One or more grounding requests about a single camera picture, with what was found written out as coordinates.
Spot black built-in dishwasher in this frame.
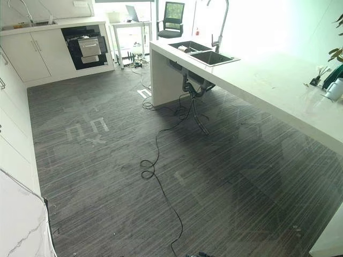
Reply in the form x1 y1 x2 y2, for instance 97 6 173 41
61 24 109 71

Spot grey sink drain pipes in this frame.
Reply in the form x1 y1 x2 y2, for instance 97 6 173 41
168 59 217 97

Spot black double basin sink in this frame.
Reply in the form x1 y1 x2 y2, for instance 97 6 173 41
167 40 241 67

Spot white desk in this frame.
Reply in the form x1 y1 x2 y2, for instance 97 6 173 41
109 20 153 71

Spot black mesh office chair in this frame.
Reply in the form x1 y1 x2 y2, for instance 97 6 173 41
156 1 185 41

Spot white kitchen island counter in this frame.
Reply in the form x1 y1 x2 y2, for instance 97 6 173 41
149 39 343 257

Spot tall chrome island faucet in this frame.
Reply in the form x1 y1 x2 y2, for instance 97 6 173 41
206 0 230 54

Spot grey open laptop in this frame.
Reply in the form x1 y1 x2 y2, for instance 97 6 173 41
125 5 148 23

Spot white pot with lid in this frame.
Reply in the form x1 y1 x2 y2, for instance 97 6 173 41
106 10 124 24

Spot white base cabinet unit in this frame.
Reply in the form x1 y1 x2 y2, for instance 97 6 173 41
0 18 116 88

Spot reed diffuser with sticks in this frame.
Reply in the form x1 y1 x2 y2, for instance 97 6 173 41
309 65 333 87

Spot white side cabinet run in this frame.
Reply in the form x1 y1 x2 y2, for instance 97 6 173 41
0 44 42 198

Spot dark green cloth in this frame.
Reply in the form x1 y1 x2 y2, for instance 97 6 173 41
321 68 343 90

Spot white ceramic mug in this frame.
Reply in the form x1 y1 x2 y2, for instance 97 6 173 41
323 77 343 101

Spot steel countertop sink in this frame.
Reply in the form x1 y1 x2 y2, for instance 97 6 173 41
2 20 58 30

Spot white marble panel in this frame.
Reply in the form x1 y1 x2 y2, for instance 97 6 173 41
0 168 56 257

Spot green leafy plant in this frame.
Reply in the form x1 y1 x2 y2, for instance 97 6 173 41
327 13 343 63

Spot black drain hose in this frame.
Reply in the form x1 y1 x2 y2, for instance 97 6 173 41
187 88 211 135

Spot long black floor cable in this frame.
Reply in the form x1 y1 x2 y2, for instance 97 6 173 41
140 71 212 257

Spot cable clutter under desk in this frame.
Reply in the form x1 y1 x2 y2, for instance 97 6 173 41
115 50 151 75

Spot curved chrome wall faucet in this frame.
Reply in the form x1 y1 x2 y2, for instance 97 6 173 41
8 0 34 24

